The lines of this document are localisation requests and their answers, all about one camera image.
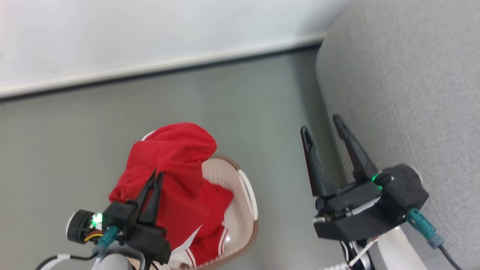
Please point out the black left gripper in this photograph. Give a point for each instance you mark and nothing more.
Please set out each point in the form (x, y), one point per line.
(150, 240)

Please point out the white black wall baseboard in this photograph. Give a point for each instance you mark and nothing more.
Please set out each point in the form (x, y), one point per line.
(150, 71)

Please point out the red white-striped garment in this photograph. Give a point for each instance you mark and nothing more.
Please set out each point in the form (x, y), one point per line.
(180, 157)

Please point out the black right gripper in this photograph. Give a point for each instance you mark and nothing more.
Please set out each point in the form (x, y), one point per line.
(348, 197)

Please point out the cream perforated laundry basket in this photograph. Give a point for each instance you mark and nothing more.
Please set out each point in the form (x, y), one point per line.
(240, 213)

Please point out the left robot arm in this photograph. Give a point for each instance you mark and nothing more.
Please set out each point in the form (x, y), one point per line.
(78, 227)

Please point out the grey fabric sofa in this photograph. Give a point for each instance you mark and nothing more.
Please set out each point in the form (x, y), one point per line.
(412, 93)

